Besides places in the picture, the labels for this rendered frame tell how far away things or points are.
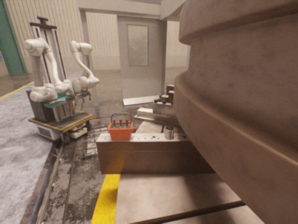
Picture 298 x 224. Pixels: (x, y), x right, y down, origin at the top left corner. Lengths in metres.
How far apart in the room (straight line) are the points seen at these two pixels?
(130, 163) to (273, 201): 1.06
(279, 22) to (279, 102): 0.28
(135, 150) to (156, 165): 0.26
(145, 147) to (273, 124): 0.93
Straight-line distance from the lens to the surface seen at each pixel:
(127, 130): 1.21
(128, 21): 4.18
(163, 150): 1.31
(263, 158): 0.60
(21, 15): 15.20
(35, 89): 2.29
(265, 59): 0.74
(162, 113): 2.23
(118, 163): 1.42
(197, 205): 1.35
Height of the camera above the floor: 1.39
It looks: 23 degrees down
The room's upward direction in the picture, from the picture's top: straight up
